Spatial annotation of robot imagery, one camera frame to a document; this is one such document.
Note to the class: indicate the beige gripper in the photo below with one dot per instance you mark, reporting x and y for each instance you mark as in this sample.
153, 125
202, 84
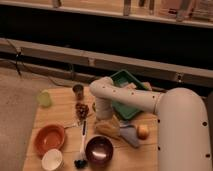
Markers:
110, 127

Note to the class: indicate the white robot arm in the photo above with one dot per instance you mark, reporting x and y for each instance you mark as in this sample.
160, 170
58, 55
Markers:
183, 127

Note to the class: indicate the small dark metal cup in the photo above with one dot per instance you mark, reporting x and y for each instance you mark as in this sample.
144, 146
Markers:
78, 90

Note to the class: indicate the white paper cup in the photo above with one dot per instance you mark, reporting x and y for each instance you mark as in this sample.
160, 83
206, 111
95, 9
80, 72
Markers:
52, 160

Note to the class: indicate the light green plastic cup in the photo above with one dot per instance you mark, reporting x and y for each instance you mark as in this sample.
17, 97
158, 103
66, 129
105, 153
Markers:
44, 99

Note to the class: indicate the grey cloth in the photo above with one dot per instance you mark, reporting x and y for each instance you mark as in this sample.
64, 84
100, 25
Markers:
129, 134

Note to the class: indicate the dark red bowl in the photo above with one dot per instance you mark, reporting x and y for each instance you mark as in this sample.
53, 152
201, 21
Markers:
99, 151

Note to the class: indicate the green cucumber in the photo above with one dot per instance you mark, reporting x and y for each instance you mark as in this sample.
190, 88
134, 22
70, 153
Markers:
94, 107

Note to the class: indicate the orange apple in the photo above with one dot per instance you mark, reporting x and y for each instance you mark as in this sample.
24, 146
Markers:
143, 132

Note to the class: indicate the bunch of red grapes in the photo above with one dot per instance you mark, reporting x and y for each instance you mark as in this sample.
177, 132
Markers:
82, 110

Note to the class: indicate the wooden block sponge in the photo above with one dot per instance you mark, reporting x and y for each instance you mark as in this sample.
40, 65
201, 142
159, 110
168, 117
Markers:
131, 86

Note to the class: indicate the green plastic tray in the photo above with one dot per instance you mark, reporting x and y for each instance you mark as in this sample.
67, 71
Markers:
121, 79

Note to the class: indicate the orange bowl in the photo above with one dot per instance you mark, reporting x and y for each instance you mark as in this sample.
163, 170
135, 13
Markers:
49, 137

